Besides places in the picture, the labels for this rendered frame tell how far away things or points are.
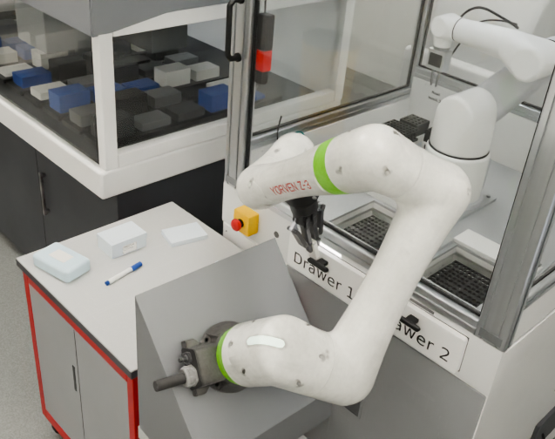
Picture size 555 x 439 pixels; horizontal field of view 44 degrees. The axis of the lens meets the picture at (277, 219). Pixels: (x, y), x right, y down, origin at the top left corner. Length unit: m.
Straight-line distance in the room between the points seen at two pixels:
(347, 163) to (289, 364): 0.38
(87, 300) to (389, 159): 1.09
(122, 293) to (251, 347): 0.82
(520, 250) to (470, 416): 0.51
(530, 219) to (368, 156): 0.46
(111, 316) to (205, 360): 0.62
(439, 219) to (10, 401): 1.96
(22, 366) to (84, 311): 1.03
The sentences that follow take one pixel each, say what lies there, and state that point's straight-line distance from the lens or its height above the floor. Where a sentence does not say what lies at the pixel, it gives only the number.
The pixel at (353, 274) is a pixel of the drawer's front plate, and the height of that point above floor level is 0.92.
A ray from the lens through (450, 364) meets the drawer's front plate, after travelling 1.81.
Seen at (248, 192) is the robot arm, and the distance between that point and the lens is 1.58.
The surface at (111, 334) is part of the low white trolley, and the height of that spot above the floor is 0.76.
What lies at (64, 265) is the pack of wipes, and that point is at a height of 0.80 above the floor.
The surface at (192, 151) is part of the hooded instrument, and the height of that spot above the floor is 0.88.
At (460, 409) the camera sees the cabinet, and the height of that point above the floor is 0.71.
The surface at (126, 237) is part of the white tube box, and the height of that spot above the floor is 0.81.
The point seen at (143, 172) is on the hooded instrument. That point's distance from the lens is 2.45.
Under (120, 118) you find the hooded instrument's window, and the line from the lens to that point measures 2.34.
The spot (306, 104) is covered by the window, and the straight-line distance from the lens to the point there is 1.88.
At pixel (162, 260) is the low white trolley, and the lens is 2.17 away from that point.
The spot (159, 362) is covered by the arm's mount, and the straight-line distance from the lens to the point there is 1.43.
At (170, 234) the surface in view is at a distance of 2.26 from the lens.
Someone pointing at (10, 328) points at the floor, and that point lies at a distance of 3.17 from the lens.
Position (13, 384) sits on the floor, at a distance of 2.92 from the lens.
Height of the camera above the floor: 2.01
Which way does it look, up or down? 31 degrees down
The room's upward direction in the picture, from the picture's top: 5 degrees clockwise
